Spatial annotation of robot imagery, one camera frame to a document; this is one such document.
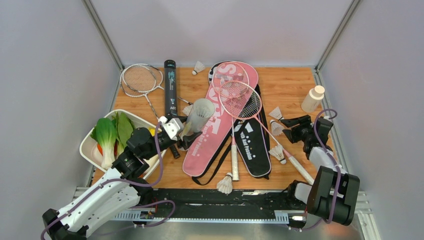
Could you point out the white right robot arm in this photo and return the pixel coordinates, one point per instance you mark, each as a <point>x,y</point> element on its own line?
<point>332,194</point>

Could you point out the cream bottle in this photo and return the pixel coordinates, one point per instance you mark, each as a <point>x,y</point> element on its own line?
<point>313,99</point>

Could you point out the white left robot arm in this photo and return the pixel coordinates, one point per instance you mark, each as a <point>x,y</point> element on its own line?
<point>121,187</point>

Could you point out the black shuttlecock tube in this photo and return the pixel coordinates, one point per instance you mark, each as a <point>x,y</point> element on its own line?
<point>170,89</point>

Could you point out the pink racket upper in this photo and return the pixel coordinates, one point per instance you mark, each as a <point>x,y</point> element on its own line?
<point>222,81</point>

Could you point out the shuttlecock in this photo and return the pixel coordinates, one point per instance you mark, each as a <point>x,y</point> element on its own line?
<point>225,185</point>
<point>187,110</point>
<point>199,67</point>
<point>276,114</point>
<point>276,128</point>
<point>278,152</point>

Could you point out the black racket cover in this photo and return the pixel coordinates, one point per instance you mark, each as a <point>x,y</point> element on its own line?
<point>252,141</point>

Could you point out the black silver racket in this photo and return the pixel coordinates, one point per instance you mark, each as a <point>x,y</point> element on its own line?
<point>155,71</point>

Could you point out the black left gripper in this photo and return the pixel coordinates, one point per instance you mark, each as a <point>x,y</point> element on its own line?
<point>188,140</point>

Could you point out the white shuttlecock tube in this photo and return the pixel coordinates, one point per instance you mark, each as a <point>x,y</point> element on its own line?
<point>202,110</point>

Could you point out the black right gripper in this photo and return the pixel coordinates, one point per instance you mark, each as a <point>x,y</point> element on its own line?
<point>304,120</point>

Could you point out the white vegetable tray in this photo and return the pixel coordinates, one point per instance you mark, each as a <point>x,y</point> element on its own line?
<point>89,151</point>

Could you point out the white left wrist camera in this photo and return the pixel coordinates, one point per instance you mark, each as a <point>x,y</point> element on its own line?
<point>173,127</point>

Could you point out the pink racket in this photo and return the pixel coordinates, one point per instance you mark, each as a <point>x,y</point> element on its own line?
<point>222,81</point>
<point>248,106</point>

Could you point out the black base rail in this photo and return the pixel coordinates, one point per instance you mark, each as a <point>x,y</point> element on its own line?
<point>212,204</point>

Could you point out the green leafy vegetable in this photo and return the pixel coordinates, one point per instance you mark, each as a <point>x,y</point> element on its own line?
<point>124,128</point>

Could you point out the white silver racket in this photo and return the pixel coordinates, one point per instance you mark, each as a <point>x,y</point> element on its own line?
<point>139,81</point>

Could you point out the green bok choy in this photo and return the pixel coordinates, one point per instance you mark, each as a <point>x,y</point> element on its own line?
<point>104,133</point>

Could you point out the shuttlecock by racket handle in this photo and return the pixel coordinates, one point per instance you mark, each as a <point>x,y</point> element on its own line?
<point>278,152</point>

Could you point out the orange carrot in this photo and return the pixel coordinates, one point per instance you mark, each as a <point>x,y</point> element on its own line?
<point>99,148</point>

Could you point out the pink racket lower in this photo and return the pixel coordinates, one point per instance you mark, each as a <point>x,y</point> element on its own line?
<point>248,106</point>

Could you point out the pink racket cover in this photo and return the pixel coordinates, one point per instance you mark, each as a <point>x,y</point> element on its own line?
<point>200,154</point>

